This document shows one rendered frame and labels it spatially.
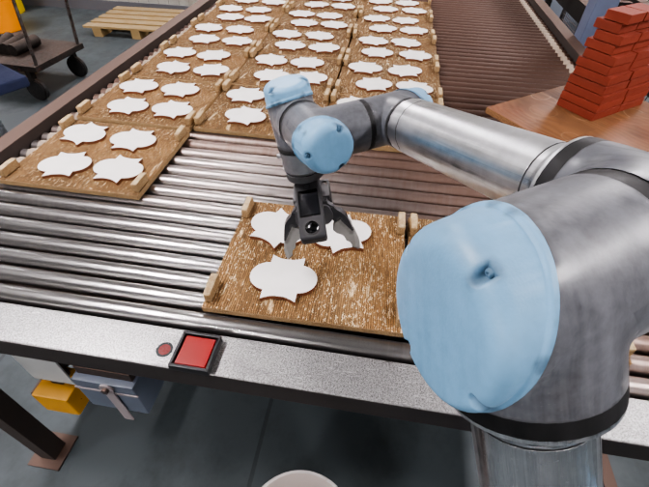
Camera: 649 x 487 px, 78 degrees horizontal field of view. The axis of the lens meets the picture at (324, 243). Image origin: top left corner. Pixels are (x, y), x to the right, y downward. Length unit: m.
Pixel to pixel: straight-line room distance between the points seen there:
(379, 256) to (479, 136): 0.53
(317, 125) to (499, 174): 0.24
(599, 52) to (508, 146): 1.04
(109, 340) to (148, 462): 0.94
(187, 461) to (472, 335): 1.57
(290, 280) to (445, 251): 0.65
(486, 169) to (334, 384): 0.48
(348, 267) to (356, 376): 0.25
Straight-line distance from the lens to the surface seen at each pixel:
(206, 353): 0.80
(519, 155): 0.42
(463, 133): 0.47
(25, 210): 1.30
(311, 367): 0.78
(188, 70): 1.89
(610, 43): 1.45
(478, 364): 0.24
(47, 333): 0.97
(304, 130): 0.56
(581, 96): 1.48
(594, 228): 0.26
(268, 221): 0.99
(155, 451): 1.79
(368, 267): 0.91
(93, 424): 1.92
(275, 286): 0.85
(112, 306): 0.95
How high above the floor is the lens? 1.60
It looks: 45 degrees down
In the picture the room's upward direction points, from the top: 2 degrees clockwise
